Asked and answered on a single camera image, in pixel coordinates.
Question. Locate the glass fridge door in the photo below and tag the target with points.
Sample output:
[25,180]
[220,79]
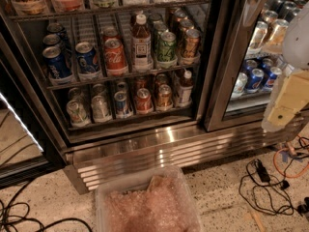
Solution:
[251,46]

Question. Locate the brown tea bottle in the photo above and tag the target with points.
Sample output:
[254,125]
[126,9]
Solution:
[141,55]

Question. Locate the gold orange can bottom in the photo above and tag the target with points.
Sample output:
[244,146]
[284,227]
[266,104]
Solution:
[164,97]

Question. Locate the small tea bottle bottom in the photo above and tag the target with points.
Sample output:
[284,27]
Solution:
[184,86]

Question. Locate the blue pepsi can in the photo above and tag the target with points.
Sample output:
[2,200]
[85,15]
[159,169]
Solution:
[87,60]
[58,69]

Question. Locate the pale green can bottom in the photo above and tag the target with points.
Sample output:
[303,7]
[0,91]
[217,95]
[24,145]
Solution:
[78,114]

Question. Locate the stainless steel fridge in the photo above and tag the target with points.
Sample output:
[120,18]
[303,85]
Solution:
[37,135]

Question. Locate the red coca-cola can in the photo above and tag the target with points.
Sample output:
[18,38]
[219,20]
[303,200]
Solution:
[115,58]

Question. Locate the red orange can bottom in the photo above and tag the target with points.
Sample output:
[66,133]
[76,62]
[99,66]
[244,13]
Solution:
[143,101]

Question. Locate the front blue pepsi can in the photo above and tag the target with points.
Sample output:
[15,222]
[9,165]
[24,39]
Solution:
[58,69]

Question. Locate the silver white can bottom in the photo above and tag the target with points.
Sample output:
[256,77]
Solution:
[100,109]

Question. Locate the rear redbull can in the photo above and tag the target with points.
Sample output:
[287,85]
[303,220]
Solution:
[122,86]

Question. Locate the gold can front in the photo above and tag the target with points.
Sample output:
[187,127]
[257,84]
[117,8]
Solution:
[190,46]

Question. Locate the clear plastic bin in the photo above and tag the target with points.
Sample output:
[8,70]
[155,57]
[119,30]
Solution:
[155,200]

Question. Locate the green can front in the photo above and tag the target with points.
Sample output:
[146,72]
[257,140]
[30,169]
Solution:
[166,50]

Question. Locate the blue silver redbull can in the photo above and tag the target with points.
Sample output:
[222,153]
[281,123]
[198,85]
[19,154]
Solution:
[123,109]

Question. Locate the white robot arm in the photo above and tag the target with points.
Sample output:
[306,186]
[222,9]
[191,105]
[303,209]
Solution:
[295,47]

